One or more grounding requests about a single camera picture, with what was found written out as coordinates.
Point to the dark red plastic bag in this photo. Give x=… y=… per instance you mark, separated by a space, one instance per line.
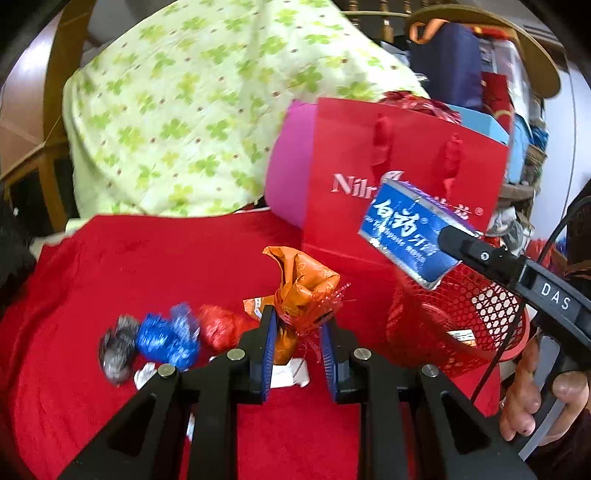
x=409 y=101

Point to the wooden stair railing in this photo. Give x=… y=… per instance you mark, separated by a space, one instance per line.
x=382 y=20

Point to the light blue cardboard box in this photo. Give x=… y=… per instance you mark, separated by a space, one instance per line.
x=482 y=123

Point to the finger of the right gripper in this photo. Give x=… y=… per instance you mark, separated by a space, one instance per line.
x=495 y=264

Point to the red paper gift bag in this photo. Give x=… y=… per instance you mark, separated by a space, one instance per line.
x=360 y=145

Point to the blue foil wrapper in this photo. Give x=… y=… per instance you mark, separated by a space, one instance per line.
x=170 y=340

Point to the navy blue bag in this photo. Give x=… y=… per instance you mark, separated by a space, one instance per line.
x=448 y=54

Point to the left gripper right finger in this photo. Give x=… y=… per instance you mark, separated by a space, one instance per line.
x=338 y=346

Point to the red mesh basket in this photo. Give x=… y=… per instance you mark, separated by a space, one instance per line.
x=457 y=327

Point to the red foil wrapper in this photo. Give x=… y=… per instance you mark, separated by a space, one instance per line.
x=221 y=329

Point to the person's right hand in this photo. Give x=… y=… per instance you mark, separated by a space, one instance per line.
x=523 y=399

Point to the blue toothpaste box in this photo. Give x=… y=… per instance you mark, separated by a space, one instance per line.
x=404 y=224

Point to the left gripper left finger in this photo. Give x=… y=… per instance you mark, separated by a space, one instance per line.
x=258 y=344

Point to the grey foil wrapper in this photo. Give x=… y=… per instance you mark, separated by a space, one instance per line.
x=117 y=350

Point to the green clover quilt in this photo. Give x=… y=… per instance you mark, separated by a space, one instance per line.
x=178 y=116

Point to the red gift box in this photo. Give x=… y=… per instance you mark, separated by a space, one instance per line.
x=497 y=101

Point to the orange foil wrapper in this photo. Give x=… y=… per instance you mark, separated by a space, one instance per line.
x=308 y=296

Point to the round wooden tabletop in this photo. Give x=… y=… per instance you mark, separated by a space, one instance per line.
x=541 y=69

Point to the pink pillow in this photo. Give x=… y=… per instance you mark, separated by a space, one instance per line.
x=289 y=170

